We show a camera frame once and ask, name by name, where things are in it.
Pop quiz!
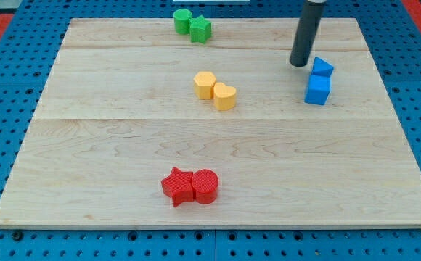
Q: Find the red star block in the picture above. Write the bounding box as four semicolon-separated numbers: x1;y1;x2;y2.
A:
161;167;195;207

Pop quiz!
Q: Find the green star block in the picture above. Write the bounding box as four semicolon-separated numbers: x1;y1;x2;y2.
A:
189;15;212;44

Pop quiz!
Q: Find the blue triangle block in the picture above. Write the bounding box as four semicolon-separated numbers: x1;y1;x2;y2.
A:
311;57;334;78

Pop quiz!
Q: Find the yellow heart block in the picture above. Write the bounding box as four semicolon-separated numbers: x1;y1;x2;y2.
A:
213;82;237;111

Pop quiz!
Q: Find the yellow hexagon block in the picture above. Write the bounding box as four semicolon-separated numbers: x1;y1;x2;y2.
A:
193;71;216;100

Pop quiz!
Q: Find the red cylinder block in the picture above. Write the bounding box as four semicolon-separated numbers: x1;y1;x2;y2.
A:
192;169;219;204

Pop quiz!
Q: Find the light wooden board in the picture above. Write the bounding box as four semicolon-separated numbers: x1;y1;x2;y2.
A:
0;18;421;230

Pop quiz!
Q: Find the blue cube block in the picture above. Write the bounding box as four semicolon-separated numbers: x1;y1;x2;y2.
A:
304;75;331;105

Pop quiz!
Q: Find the green cylinder block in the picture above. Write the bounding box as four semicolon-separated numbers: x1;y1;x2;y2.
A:
173;9;192;35

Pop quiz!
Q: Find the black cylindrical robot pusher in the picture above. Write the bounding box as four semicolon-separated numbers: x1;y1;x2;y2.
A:
289;0;327;67

